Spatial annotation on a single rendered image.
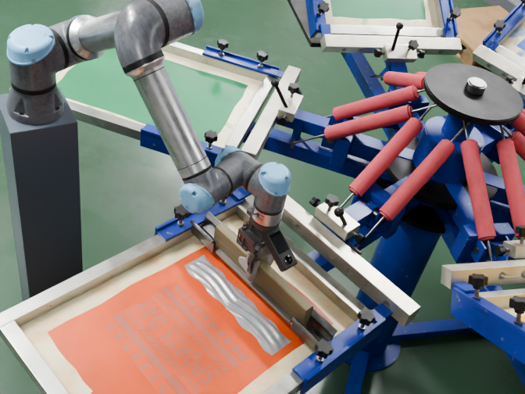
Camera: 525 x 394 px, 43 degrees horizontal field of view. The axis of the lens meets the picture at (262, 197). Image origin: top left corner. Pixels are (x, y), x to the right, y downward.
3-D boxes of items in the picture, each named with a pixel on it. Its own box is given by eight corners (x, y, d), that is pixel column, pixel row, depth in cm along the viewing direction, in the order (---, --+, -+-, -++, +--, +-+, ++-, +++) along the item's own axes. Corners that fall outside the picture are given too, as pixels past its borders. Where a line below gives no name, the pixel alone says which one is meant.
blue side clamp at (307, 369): (301, 395, 164) (307, 380, 159) (287, 381, 166) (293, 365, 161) (379, 334, 181) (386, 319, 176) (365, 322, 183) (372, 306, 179)
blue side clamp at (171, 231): (164, 255, 190) (166, 238, 185) (153, 244, 192) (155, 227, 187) (243, 213, 207) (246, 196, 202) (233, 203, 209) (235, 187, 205)
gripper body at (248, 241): (256, 232, 180) (263, 199, 172) (278, 252, 176) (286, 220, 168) (234, 244, 175) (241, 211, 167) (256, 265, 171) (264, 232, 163)
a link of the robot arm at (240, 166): (205, 156, 159) (240, 180, 155) (235, 137, 166) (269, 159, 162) (201, 181, 165) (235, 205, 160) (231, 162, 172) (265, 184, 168)
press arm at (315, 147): (102, 97, 251) (101, 84, 247) (109, 89, 255) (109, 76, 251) (426, 202, 236) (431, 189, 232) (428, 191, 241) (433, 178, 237)
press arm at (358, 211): (331, 246, 195) (336, 234, 192) (317, 234, 198) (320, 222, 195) (369, 223, 205) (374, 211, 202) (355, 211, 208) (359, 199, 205)
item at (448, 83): (369, 396, 276) (498, 138, 185) (301, 331, 294) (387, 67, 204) (426, 347, 299) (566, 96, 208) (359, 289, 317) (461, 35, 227)
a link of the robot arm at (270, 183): (271, 154, 161) (299, 172, 158) (264, 188, 168) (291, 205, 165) (251, 168, 156) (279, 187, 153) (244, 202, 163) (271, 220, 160)
